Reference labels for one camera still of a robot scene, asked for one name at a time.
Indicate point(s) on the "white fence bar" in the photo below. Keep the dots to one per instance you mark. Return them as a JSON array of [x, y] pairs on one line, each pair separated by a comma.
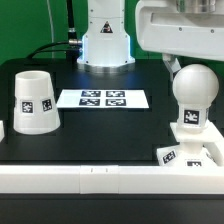
[[110, 179], [216, 150]]

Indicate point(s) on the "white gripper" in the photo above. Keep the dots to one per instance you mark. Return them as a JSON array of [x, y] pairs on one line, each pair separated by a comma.
[[191, 28]]

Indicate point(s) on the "white right fence bar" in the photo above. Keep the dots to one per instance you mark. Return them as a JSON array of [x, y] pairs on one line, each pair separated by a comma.
[[216, 150]]

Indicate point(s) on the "white left fence block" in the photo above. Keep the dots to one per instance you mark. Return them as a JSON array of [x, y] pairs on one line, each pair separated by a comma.
[[2, 134]]

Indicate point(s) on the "white lamp shade cone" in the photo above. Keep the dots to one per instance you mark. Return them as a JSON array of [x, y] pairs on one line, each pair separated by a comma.
[[35, 110]]

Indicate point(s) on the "white lamp base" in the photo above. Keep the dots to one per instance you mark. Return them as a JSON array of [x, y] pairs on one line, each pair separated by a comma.
[[192, 149]]

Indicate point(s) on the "white marker sheet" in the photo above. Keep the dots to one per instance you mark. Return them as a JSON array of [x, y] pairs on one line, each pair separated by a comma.
[[83, 98]]

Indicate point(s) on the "white lamp bulb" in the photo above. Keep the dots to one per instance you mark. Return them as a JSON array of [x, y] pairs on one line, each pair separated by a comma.
[[195, 87]]

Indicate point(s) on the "white front fence bar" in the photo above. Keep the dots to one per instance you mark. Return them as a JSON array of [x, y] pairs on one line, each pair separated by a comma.
[[110, 179]]

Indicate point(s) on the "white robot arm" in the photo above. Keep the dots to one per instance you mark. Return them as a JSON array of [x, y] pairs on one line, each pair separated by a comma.
[[106, 47]]

